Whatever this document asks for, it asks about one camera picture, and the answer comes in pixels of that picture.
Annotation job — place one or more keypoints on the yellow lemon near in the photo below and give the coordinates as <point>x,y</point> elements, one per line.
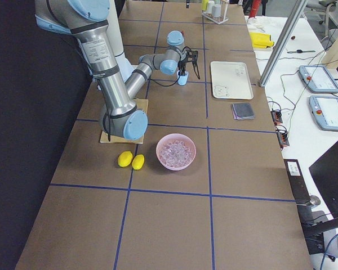
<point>138,162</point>

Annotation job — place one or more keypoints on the teach pendant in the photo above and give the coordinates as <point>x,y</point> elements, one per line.
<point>325,112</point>
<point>318,79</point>

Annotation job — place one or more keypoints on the white wire cup rack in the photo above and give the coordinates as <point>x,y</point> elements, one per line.
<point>215,11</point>

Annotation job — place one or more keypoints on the yellow lemon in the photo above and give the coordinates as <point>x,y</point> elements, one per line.
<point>125,159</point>
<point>138,162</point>

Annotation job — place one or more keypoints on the aluminium frame post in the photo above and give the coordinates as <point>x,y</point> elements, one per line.
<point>282,40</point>

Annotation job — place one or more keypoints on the pink bowl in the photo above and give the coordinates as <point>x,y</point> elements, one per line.
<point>175,151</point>

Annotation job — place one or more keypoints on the cream bear tray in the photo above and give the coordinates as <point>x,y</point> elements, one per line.
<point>230,81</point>

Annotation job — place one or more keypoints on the wooden cutting board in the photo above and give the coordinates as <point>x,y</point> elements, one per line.
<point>141,105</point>

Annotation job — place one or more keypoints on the yellow lemon far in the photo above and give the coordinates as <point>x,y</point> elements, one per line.
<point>125,159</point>

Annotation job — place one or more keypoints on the yellow cloth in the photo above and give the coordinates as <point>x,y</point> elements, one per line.
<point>261,40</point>

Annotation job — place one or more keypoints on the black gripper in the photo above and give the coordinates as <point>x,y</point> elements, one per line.
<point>182,66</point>

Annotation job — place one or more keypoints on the light blue cup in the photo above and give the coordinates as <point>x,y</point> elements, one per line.
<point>182,78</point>

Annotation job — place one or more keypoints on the black laptop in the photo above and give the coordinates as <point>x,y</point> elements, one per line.
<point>324,172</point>

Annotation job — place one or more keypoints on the teach pendant far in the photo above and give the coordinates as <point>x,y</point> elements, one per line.
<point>318,79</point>

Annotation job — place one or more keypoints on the smart watch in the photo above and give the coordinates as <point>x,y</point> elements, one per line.
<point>301,51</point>

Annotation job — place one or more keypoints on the teach pendant near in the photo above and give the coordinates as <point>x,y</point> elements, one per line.
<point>325,112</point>

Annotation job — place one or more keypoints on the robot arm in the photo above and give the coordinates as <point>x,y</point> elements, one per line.
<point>95,25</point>

